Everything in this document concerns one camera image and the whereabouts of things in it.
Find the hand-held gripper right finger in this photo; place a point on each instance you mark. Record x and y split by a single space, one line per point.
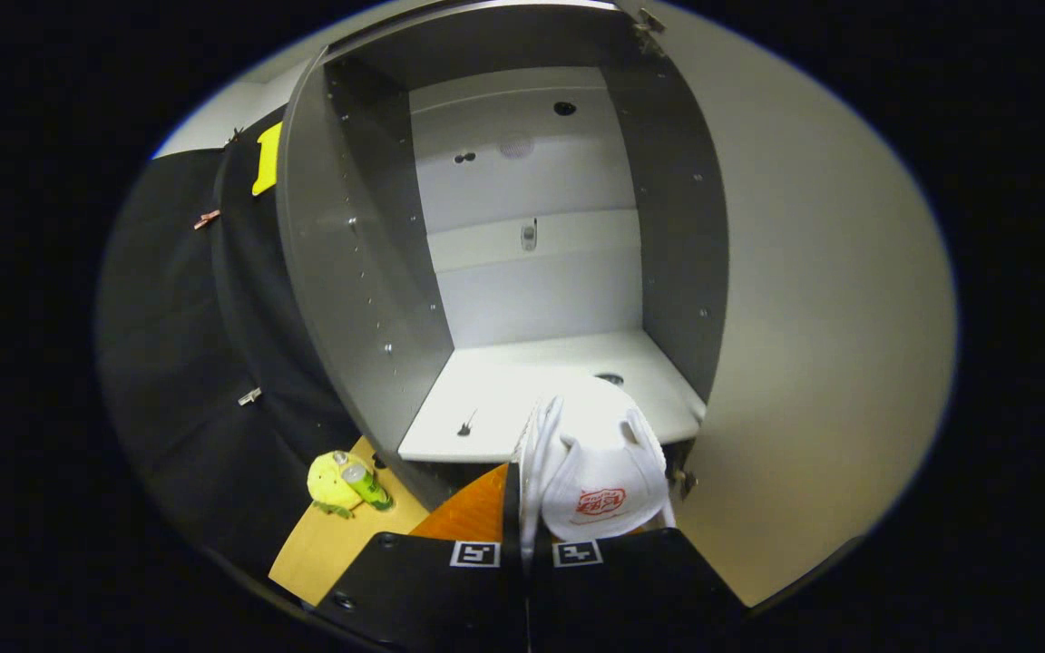
631 589

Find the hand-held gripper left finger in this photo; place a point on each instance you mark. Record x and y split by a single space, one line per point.
423 589

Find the grey shoe cabinet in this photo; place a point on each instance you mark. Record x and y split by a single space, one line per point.
359 272

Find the beige shoe cabinet door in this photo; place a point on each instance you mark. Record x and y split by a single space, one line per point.
831 317

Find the metal door hinge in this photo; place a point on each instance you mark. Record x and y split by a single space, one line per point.
649 25
683 482

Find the green bottle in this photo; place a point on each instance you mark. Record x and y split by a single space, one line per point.
366 485

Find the yellow plush toy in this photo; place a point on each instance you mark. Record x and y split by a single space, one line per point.
326 485

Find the silver clip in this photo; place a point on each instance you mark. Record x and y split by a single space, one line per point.
249 396

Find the black backdrop cloth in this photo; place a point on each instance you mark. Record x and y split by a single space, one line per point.
178 363

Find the red clip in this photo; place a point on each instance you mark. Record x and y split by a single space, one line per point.
207 219

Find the black binder clip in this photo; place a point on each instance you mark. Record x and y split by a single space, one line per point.
237 136

